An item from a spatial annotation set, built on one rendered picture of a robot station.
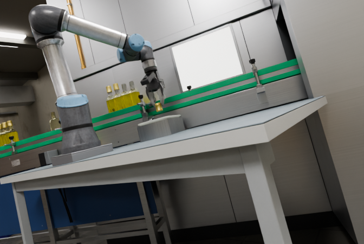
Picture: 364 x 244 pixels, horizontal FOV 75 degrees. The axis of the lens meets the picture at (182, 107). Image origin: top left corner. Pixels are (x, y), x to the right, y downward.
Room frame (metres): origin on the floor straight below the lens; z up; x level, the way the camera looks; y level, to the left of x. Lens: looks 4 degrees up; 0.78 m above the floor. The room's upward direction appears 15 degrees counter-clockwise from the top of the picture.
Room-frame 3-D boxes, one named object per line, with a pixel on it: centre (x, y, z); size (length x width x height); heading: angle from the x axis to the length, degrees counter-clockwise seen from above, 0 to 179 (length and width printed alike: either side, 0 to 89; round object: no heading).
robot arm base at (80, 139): (0.97, 0.44, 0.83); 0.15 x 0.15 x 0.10
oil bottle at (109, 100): (1.59, 0.45, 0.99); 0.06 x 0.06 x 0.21; 73
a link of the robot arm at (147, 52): (1.27, 0.12, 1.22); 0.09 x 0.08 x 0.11; 117
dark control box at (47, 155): (1.53, 0.91, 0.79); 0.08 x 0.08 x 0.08; 73
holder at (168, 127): (1.28, 0.12, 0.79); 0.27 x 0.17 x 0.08; 163
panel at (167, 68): (1.59, 0.00, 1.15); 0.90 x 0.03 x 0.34; 73
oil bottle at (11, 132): (1.87, 1.36, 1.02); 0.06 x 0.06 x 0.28; 73
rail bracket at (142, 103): (1.38, 0.21, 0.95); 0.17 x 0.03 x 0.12; 163
